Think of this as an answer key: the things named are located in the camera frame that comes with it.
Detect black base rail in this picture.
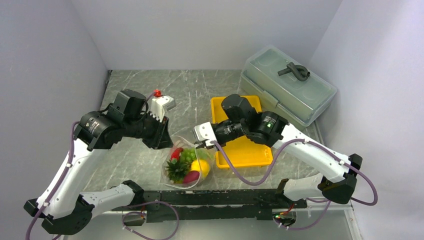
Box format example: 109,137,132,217
114,189,307,223

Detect clear zip top bag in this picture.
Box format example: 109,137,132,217
159,135,215,190

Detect dark knotted hose piece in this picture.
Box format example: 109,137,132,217
277,61,312,81

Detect red toy chili pepper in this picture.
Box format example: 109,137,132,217
170,147,184,164

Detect green toy grapes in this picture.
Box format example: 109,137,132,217
179,148,197,165

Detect yellow toy lemon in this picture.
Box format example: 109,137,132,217
190,159,211,178

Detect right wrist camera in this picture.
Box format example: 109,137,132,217
192,122,218,150

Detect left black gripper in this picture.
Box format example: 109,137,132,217
123,110,174,150

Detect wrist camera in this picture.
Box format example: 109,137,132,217
150,89,177,122
192,122,218,150

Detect green translucent storage box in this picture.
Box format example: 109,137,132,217
240,45,337,130

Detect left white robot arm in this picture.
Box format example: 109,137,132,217
24,89,176,237

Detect orange toy pineapple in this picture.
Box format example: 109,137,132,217
165,160,190,184

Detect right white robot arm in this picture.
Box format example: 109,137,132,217
212,94,362,208

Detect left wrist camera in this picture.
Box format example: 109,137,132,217
150,89,177,122

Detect yellow plastic tray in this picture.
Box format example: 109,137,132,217
210,96,273,168

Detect purple toy sweet potato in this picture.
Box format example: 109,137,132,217
182,170,201,184

